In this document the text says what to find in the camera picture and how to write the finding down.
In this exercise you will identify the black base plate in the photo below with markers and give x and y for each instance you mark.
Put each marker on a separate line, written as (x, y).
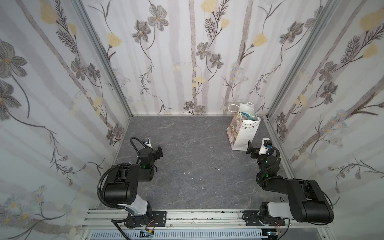
(256, 219)
(156, 218)

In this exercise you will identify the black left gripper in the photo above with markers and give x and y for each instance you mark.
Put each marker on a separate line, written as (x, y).
(156, 153)

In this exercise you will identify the white slotted cable duct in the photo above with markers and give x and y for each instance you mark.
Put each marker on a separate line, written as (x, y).
(199, 234)

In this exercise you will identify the teal Fox's candy bag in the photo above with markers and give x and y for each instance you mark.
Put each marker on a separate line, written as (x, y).
(249, 117)

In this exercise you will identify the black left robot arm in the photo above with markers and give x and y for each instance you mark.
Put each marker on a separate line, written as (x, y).
(118, 186)

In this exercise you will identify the patterned white paper bag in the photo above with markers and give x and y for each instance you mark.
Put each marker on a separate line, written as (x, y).
(241, 131)

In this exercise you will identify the aluminium mounting rail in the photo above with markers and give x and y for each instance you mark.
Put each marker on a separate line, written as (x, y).
(175, 219)

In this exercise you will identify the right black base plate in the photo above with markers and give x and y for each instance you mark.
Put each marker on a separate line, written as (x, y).
(256, 219)

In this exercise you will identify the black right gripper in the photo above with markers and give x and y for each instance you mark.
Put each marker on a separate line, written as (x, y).
(254, 151)

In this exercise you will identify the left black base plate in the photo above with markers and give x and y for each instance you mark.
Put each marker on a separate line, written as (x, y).
(156, 218)

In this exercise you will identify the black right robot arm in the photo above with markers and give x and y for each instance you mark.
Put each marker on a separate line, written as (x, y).
(307, 203)

